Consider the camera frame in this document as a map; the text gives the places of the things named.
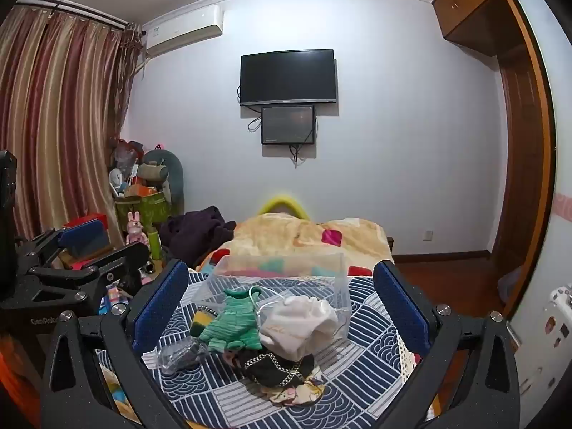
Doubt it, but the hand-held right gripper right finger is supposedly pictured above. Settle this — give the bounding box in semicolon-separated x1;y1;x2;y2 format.
373;259;521;429

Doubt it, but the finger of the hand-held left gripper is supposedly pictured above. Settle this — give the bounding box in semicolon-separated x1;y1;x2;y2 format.
15;219;110;274
27;242;150;305

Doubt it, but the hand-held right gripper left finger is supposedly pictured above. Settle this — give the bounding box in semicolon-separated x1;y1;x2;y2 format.
40;258;191;429

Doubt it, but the green knit garment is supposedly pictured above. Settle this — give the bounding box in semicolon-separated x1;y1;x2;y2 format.
199;288;265;352

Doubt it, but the white cloth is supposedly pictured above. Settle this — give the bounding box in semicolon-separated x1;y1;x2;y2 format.
259;296;339;361

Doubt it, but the clear plastic box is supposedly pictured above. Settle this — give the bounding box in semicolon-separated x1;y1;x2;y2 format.
191;252;351;345

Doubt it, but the black cloth with chain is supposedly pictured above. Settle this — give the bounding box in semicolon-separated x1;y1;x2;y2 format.
226;349;316;389

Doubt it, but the red box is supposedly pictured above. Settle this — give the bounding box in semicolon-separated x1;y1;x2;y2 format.
63;213;110;234

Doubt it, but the pink rabbit toy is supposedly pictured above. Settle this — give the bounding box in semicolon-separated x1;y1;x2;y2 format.
125;211;150;247

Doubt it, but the yellow and dark sock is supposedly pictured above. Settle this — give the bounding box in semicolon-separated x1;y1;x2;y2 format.
191;306;218;337

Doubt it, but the clear plastic bag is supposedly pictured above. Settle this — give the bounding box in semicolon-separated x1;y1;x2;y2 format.
156;337;211;374

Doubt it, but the green storage bag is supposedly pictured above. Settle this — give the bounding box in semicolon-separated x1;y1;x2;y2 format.
114;190;173;234

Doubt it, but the blue patterned blanket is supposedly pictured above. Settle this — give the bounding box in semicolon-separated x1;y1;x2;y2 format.
96;268;448;429

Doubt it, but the dark purple clothing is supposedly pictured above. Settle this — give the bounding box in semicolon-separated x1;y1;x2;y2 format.
159;206;237;270

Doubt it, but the pile of toys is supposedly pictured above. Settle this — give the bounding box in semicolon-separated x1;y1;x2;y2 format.
108;139;169;198

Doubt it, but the grey-green plush toy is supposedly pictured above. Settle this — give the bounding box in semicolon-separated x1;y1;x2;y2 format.
143;149;185;216

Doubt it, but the striped red curtain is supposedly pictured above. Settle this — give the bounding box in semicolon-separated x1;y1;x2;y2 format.
0;2;144;243

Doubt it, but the yellow printed blanket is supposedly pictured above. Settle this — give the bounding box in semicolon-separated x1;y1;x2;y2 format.
197;213;395;278

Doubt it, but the floral cloth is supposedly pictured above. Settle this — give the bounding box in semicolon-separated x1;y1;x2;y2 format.
259;364;325;407

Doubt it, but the yellow headboard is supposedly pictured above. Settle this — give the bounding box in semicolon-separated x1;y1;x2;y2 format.
260;194;310;221

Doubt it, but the white sliding door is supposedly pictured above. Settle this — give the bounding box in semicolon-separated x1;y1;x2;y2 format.
508;0;572;412

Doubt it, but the small black monitor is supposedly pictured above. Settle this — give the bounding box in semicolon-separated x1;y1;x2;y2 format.
261;104;317;146

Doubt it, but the white air conditioner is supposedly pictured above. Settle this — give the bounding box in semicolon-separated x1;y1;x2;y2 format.
142;4;223;59

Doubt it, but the wooden upper cabinet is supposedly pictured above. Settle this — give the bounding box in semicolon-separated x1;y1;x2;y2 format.
431;0;529;57

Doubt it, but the curtain rail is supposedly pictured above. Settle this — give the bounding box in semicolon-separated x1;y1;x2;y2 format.
20;0;131;28

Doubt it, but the black wall television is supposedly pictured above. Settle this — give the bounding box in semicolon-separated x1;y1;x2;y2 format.
240;49;338;107

